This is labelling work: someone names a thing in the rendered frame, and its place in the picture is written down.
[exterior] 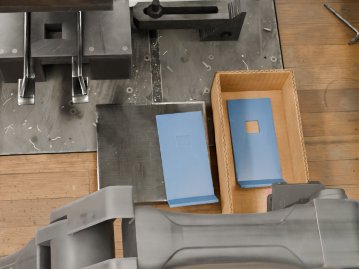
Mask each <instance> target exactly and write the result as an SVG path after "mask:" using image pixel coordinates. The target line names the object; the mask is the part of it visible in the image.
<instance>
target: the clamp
mask: <svg viewBox="0 0 359 269"><path fill-rule="evenodd" d="M132 16H133V24H134V25H135V26H136V27H137V29H138V30H150V36H151V37H152V38H156V37H157V31H158V29H203V28H220V27H222V26H224V25H225V24H226V23H228V22H229V9H228V1H227V0H224V1H170V2H160V1H159V0H153V1H152V2H138V3H136V4H135V5H134V6H133V8H132Z"/></svg>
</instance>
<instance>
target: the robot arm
mask: <svg viewBox="0 0 359 269"><path fill-rule="evenodd" d="M266 204H267V212H261V213H221V214H195V213H181V212H173V211H167V210H162V209H157V208H154V207H152V206H150V205H134V189H133V186H109V187H105V188H102V189H100V190H98V191H96V192H93V193H91V194H89V195H87V196H84V197H82V198H80V199H78V200H76V201H73V202H71V203H69V204H67V205H64V206H62V207H60V208H58V209H56V210H54V211H52V212H50V214H49V222H50V224H49V225H46V226H44V227H41V228H38V229H36V230H35V238H33V239H31V240H30V241H29V242H28V243H27V244H26V245H25V246H24V247H23V248H21V249H20V250H18V251H16V252H14V253H12V254H10V255H8V256H6V257H3V258H0V269H359V200H356V199H348V197H347V195H346V194H345V190H344V189H342V188H328V189H325V185H324V184H322V183H321V182H320V181H308V182H307V183H296V184H287V183H286V182H278V183H273V184H272V185H271V188H267V190H266ZM117 218H122V222H121V231H122V248H123V258H115V240H114V221H115V220H116V219H117Z"/></svg>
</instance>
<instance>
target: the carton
mask: <svg viewBox="0 0 359 269"><path fill-rule="evenodd" d="M210 97H211V103H212V114H213V125H214V136H215V147H216V158H217V169H218V180H219V187H220V197H221V208H222V213H261V212H267V204H266V190H267V188H271V186H265V187H248V188H241V187H240V186H239V185H237V180H236V172H235V163H234V158H233V150H232V141H231V132H230V124H229V116H228V107H227V100H233V99H255V98H270V101H271V108H272V114H273V119H274V126H275V133H276V140H277V147H278V154H279V161H280V168H281V172H282V179H284V180H285V181H286V182H287V183H288V184H296V183H307V182H308V181H310V180H309V173H308V166H307V159H306V151H305V144H304V140H303V133H302V126H301V118H300V111H299V104H298V97H297V93H296V86H295V79H294V71H293V69H276V70H241V71H222V72H215V76H214V79H213V83H212V87H211V90H210ZM245 123H246V131H247V133H256V132H259V126H258V122H257V121H252V122H245Z"/></svg>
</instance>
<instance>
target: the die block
mask: <svg viewBox="0 0 359 269"><path fill-rule="evenodd" d="M46 32H62V27H46V28H45V39H46ZM131 61H132V57H125V58H85V59H83V63H89V70H90V79H91V80H123V79H131ZM46 64H72V59H46V60H35V82H45V81H46ZM0 73H1V76H2V78H3V81H4V83H18V79H24V60H8V61H0Z"/></svg>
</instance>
